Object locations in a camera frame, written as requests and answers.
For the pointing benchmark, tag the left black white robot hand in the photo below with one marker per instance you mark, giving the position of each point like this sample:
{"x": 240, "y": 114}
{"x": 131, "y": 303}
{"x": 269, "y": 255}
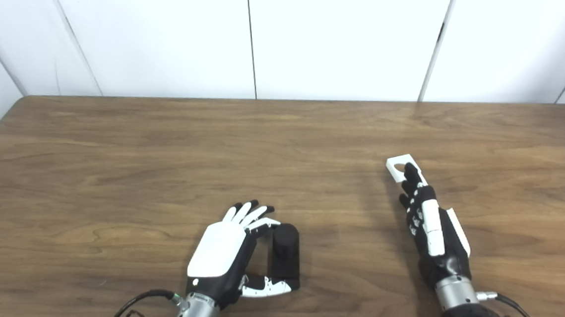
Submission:
{"x": 216, "y": 253}

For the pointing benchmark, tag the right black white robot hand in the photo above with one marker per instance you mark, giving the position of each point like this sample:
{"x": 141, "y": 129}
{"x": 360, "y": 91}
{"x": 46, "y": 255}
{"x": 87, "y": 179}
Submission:
{"x": 446, "y": 264}

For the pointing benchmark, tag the white square piece with hole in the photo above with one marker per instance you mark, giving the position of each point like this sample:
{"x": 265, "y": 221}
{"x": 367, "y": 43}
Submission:
{"x": 395, "y": 172}

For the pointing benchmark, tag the black peg block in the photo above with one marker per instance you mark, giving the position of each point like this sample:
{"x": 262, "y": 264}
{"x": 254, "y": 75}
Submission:
{"x": 286, "y": 253}

